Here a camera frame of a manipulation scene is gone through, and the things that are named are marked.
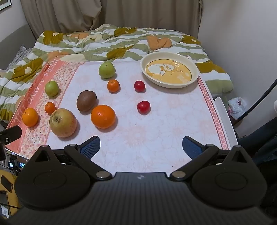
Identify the orange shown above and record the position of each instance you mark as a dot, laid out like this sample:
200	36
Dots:
103	116
30	117

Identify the beige curtain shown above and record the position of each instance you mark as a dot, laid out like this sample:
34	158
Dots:
129	13

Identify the large yellow-red pear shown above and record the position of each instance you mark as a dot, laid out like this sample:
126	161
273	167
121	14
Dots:
63	123

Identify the framed wall picture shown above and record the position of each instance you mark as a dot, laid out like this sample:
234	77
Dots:
4	3

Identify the yellow wooden object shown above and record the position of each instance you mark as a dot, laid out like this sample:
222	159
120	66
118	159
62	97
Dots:
12	199

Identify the large green apple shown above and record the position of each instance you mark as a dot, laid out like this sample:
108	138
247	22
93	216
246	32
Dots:
106	69

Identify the brown kiwi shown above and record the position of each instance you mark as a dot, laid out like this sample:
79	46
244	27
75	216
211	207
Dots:
86	101

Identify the small green apple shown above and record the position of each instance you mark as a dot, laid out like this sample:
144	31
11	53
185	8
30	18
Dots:
52	88

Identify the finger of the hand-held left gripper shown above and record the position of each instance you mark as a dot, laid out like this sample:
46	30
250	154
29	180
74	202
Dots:
13	134

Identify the small red tomato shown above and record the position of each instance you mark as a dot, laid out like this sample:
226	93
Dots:
139	86
143	107

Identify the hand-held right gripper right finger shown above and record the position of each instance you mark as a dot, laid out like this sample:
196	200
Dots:
191	148

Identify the floral striped quilt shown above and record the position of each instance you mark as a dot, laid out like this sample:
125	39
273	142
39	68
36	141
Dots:
86	43

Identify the white table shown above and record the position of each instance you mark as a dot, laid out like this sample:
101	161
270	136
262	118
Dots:
227	125

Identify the black phone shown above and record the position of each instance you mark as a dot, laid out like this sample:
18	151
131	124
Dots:
6	183

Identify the patterned grey pillow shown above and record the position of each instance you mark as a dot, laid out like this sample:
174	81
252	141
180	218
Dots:
21	54

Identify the dark cloth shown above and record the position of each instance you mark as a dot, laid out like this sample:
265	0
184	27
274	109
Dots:
259	138

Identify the cream plate with cartoon print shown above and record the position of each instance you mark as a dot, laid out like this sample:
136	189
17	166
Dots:
168	71

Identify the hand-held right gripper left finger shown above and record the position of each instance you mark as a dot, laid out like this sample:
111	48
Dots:
90	148

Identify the small tangerine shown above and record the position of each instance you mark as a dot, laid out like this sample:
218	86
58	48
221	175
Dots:
50	108
113	86

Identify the white plastic bag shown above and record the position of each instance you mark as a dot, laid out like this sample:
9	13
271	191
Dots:
237	107

